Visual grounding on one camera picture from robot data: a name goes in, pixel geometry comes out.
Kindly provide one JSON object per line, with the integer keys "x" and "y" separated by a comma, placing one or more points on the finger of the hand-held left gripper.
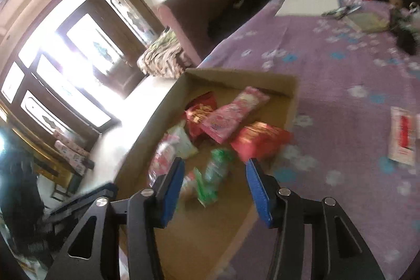
{"x": 85, "y": 196}

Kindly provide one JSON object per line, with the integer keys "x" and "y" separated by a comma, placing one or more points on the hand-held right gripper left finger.
{"x": 170, "y": 191}

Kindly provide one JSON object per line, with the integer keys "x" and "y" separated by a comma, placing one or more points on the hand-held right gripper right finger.
{"x": 259, "y": 191}

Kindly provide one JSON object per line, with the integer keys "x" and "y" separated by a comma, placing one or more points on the small red cartoon snack packet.
{"x": 188, "y": 185}

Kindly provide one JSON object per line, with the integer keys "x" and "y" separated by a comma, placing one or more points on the pink cartoon snack packet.
{"x": 229, "y": 116}
{"x": 160, "y": 162}

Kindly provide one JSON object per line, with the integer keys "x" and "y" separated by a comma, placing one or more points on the clear green snack packet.
{"x": 213, "y": 175}

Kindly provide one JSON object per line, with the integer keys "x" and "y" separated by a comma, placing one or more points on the cardboard box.
{"x": 203, "y": 234}

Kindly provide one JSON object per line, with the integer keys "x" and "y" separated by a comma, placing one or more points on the large red gold-print snack packet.
{"x": 200, "y": 112}

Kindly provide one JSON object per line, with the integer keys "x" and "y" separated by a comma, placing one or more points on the pink patterned box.
{"x": 73, "y": 157}
{"x": 70, "y": 139}

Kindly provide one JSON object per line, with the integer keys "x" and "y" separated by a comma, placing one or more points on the dark cloth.
{"x": 19, "y": 185}

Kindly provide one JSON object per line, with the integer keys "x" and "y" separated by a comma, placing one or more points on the wooden framed window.
{"x": 65, "y": 70}

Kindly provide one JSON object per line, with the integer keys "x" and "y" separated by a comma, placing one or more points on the printed blanket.
{"x": 160, "y": 57}

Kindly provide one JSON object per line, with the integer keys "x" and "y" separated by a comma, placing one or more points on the purple floral tablecloth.
{"x": 344, "y": 76}

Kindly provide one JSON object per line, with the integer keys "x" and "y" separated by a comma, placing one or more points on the brown armchair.
{"x": 197, "y": 21}

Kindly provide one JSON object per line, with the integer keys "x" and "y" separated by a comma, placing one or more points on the white paper pad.
{"x": 308, "y": 4}

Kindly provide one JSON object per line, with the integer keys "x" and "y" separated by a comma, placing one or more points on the black pen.
{"x": 336, "y": 12}

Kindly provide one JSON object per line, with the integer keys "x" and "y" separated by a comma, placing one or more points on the grey notebook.
{"x": 367, "y": 22}

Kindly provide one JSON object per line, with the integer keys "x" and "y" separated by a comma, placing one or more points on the grey pen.
{"x": 352, "y": 8}

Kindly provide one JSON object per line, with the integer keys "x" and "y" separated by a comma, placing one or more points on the black cylinder device wooden top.
{"x": 407, "y": 37}

